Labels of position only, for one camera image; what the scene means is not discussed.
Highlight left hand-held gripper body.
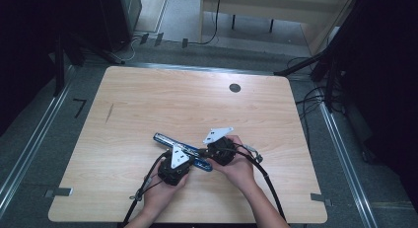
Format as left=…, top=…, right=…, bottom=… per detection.
left=157, top=144, right=195, bottom=187

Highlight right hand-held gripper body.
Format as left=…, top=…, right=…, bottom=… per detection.
left=202, top=126, right=238, bottom=167

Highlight blue stapler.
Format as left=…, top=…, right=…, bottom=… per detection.
left=152, top=131, right=214, bottom=173

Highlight person's left hand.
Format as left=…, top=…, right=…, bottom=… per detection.
left=143, top=174, right=190, bottom=218

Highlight person's right hand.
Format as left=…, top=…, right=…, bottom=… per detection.
left=209, top=134, right=259, bottom=193

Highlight grey tape strip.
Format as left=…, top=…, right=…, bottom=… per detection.
left=310, top=192, right=333, bottom=208
left=43, top=187, right=74, bottom=199

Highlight black floor tape mark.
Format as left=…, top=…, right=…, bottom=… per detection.
left=73, top=98, right=88, bottom=119

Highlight black stand leg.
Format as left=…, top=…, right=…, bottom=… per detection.
left=273, top=39, right=344, bottom=114
left=53, top=32, right=126, bottom=98

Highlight light wooden furniture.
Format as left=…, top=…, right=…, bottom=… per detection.
left=198, top=0, right=360, bottom=57

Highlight dark cabinet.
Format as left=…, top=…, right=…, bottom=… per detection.
left=98, top=0, right=143, bottom=53

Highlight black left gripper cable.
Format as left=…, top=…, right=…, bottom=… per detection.
left=121, top=151, right=172, bottom=228

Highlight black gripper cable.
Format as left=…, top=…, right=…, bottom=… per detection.
left=230, top=143, right=288, bottom=222
left=121, top=151, right=172, bottom=228

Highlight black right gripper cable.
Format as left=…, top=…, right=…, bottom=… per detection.
left=230, top=143, right=288, bottom=222

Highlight black floor cables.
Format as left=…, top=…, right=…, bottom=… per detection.
left=286, top=55, right=331, bottom=152

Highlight white floor cable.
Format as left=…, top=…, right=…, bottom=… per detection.
left=121, top=37, right=142, bottom=63

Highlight metal floor rail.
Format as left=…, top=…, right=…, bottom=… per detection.
left=318, top=101, right=380, bottom=228
left=0, top=65, right=76, bottom=220

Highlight black hanging cable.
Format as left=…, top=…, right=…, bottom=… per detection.
left=186, top=0, right=224, bottom=46

